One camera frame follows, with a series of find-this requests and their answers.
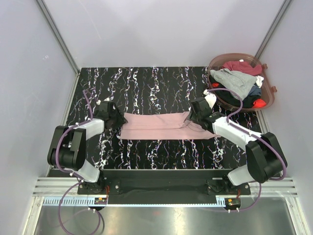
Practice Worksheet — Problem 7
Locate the pink tank top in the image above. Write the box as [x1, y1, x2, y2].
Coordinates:
[120, 112, 219, 140]

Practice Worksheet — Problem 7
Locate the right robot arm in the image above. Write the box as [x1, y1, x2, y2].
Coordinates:
[188, 97, 288, 194]

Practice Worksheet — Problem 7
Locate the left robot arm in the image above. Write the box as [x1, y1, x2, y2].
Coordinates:
[47, 100, 127, 194]

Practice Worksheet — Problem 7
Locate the black garment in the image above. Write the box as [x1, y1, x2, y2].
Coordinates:
[209, 75, 261, 108]

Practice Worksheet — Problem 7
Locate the red orange garment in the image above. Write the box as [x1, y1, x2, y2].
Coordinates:
[252, 99, 267, 109]

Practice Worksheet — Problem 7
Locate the blue garment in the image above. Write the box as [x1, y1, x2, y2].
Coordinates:
[248, 85, 262, 96]

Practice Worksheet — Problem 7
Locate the brown plastic laundry basket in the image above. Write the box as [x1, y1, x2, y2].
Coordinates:
[208, 53, 277, 112]

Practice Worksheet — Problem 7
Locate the maroon garment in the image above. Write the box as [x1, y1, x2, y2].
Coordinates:
[222, 61, 263, 76]

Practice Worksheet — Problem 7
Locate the white garment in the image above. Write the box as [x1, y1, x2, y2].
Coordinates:
[255, 75, 264, 88]

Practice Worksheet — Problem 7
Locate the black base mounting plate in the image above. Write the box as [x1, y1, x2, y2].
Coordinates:
[78, 169, 250, 195]

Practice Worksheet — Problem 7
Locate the left small electronics board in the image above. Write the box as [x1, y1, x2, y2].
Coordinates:
[94, 197, 108, 205]

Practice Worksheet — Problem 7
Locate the small electronics board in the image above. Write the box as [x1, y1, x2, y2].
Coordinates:
[225, 198, 241, 210]
[94, 197, 108, 205]

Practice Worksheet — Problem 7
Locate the right small electronics board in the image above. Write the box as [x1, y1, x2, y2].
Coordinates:
[225, 198, 241, 210]

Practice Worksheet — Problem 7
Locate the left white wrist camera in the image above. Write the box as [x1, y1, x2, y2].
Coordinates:
[96, 97, 110, 105]

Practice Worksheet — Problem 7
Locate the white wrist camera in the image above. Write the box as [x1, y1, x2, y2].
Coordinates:
[96, 97, 110, 105]
[203, 90, 217, 109]

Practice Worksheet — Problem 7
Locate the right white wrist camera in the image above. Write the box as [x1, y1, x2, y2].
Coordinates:
[203, 90, 217, 109]

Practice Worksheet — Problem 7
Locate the left aluminium corner post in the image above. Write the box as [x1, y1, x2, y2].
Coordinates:
[36, 0, 81, 75]

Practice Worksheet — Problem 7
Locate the aluminium corner post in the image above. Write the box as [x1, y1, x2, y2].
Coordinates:
[254, 0, 293, 59]
[36, 0, 81, 75]

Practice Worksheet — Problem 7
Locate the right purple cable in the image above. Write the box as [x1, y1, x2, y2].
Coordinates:
[204, 88, 288, 211]

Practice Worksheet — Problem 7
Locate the aluminium frame rail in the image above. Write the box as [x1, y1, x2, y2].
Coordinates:
[33, 177, 298, 197]

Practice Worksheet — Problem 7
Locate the right aluminium corner post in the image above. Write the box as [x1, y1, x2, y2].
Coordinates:
[254, 0, 293, 59]

